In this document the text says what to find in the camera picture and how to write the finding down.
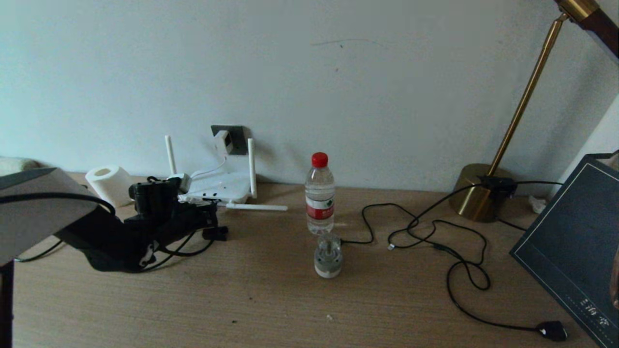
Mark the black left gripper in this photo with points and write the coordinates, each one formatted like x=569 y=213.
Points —
x=159 y=212

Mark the white power adapter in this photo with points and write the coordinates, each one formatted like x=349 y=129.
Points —
x=222 y=142

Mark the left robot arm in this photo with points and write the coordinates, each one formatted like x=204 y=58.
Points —
x=48 y=217

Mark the white wifi router with antennas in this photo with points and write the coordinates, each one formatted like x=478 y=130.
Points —
x=227 y=186

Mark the small black plastic box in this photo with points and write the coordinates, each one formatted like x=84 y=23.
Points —
x=217 y=234

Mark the white toilet paper roll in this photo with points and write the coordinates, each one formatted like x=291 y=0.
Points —
x=109 y=181

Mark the water bottle with red cap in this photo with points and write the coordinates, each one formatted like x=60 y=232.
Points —
x=319 y=193

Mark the small clear humidifier grey base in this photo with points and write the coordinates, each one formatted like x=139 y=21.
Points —
x=328 y=263

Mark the brass desk lamp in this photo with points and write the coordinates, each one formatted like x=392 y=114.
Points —
x=476 y=198

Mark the small black lamp connector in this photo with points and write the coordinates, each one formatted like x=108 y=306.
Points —
x=498 y=186

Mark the crumpled white tissue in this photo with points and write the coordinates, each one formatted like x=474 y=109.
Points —
x=537 y=205

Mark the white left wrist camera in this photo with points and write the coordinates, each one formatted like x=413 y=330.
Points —
x=181 y=182

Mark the grey wall power socket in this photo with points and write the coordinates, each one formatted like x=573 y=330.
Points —
x=239 y=140

